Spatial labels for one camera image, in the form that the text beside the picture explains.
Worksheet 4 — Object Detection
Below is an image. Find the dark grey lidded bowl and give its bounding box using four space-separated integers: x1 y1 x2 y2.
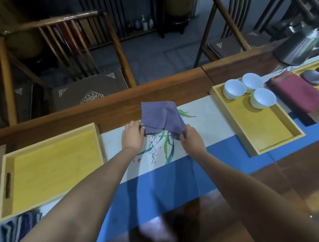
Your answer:
301 70 319 86

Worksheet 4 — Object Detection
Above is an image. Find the person's left forearm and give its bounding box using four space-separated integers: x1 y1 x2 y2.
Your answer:
21 147 139 242

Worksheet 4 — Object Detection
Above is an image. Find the wooden chair with spindle back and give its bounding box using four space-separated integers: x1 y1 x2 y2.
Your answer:
0 10 137 126

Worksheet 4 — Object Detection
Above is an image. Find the purple microfiber cloth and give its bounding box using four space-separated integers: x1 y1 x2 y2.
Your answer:
140 101 187 140

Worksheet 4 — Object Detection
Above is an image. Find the large yellow ceramic jar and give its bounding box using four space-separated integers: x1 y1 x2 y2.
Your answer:
164 0 196 17

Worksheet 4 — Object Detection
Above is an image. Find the person's left hand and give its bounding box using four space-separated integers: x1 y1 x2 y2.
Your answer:
122 120 145 153

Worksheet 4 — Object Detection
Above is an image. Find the white porcelain tea cup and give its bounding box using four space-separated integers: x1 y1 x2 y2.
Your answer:
250 88 277 109
223 79 247 100
242 73 264 93

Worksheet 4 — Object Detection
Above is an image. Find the stainless steel kettle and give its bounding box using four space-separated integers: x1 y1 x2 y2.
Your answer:
273 21 319 66

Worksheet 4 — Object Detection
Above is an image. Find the person's right hand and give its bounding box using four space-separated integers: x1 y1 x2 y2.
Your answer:
179 124 207 158

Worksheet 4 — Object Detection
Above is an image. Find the person's right forearm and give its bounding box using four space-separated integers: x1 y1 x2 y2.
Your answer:
191 151 319 242

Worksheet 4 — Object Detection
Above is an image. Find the low wooden shelf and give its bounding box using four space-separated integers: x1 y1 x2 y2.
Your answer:
75 0 160 50

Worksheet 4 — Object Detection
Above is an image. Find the brown patterned seat cushion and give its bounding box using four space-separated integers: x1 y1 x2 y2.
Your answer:
51 68 129 111
208 31 272 59

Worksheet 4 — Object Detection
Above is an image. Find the dark red folded towel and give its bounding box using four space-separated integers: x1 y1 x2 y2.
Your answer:
265 70 319 115

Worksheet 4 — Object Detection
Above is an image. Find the empty yellow wooden tray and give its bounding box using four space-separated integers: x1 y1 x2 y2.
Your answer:
0 122 107 223

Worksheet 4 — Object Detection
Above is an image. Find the white and blue floral table runner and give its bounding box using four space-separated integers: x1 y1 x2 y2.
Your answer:
40 55 319 242

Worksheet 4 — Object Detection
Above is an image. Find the yellow wooden tray with cups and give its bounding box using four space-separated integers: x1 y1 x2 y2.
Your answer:
209 79 306 157

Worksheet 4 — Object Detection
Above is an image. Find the wooden chair with dark frame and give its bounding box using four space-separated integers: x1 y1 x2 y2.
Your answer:
194 0 272 68

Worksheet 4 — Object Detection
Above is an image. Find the striped blue white cloth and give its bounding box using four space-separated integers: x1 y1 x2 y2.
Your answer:
0 209 43 242

